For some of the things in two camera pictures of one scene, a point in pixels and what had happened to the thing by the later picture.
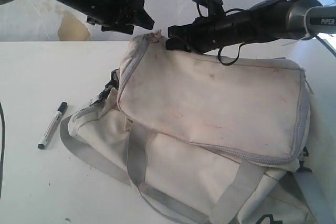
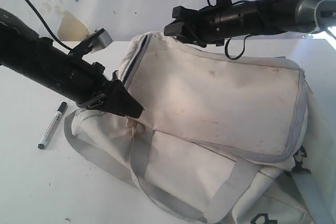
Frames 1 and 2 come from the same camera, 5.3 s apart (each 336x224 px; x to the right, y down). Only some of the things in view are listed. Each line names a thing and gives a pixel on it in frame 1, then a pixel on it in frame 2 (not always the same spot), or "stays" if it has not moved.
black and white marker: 42,142 stays
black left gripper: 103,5 to 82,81
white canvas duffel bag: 199,141 stays
